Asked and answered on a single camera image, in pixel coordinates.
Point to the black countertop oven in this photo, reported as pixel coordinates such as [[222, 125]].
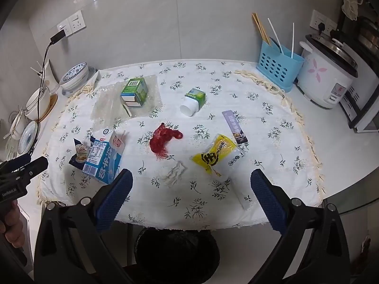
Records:
[[364, 109]]

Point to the white wall socket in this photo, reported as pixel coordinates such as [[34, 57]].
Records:
[[77, 20], [64, 26], [315, 17]]

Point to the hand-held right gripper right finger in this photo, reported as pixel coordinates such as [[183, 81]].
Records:
[[268, 201]]

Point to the red mesh bag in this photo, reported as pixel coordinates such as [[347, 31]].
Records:
[[161, 140]]

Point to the metal spoon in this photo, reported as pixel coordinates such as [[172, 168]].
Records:
[[277, 44]]

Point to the blue milk carton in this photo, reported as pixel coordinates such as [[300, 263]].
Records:
[[102, 159]]

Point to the white wrapper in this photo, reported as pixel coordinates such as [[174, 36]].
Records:
[[174, 173]]

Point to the yellow snack packet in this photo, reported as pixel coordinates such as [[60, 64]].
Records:
[[213, 156]]

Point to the wooden coaster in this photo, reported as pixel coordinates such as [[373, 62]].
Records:
[[51, 106]]

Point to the white plastic stick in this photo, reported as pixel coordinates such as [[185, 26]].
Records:
[[292, 40], [275, 35]]

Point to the black charger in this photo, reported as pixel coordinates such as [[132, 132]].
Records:
[[57, 37]]

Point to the purple sachet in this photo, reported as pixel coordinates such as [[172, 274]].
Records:
[[232, 124]]

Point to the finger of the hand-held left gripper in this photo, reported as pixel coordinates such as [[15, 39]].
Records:
[[35, 167], [16, 162]]

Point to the white jug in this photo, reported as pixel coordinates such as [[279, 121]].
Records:
[[51, 77]]

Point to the blue utensil holder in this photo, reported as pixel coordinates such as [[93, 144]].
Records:
[[275, 68]]

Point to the blue white porcelain dish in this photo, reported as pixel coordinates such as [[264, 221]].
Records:
[[88, 80]]

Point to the black plug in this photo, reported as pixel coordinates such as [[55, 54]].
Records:
[[322, 28]]

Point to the blue white porcelain bowl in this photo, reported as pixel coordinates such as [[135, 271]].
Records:
[[74, 72]]

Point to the large green milk carton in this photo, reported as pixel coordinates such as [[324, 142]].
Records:
[[134, 88]]

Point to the white floral tablecloth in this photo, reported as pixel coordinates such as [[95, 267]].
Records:
[[207, 80]]

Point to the clear plastic bag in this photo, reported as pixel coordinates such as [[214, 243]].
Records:
[[109, 100]]

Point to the dark blue snack wrapper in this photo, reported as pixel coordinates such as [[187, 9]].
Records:
[[77, 151]]

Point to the person's left hand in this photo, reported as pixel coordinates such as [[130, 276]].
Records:
[[10, 222]]

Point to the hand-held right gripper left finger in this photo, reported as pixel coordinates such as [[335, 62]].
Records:
[[115, 201]]

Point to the white rice cooker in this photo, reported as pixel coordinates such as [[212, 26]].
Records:
[[322, 77]]

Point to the black trash bin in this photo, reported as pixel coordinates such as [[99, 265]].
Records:
[[174, 254]]

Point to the white bottle green label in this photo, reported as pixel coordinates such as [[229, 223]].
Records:
[[194, 97]]

